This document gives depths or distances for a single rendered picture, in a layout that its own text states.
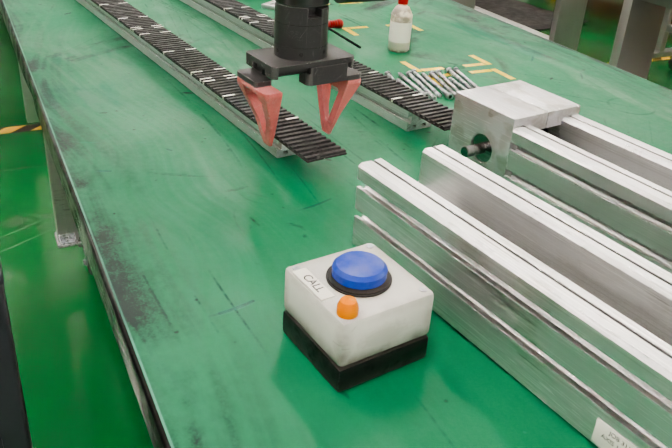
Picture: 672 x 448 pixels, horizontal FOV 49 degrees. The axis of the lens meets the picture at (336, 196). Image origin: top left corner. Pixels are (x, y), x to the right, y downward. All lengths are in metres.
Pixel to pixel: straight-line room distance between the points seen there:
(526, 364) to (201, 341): 0.24
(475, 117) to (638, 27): 1.82
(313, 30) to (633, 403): 0.48
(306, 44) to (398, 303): 0.35
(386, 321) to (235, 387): 0.11
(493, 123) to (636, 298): 0.29
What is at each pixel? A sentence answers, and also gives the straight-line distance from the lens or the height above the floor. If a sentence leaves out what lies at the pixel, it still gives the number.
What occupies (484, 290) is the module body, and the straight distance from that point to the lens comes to 0.56.
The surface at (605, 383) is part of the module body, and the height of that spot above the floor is 0.83.
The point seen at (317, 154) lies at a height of 0.81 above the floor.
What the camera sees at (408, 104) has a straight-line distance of 0.95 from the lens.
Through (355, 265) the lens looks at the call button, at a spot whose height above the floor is 0.85.
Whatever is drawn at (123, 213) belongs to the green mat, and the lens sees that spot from 0.74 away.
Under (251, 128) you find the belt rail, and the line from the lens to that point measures 0.90.
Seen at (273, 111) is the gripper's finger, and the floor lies 0.85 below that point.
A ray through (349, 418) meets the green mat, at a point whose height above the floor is 0.78.
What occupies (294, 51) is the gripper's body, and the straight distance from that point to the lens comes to 0.78.
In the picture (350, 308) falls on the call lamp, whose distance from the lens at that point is 0.49.
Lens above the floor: 1.14
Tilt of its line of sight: 28 degrees down
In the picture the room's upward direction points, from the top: 4 degrees clockwise
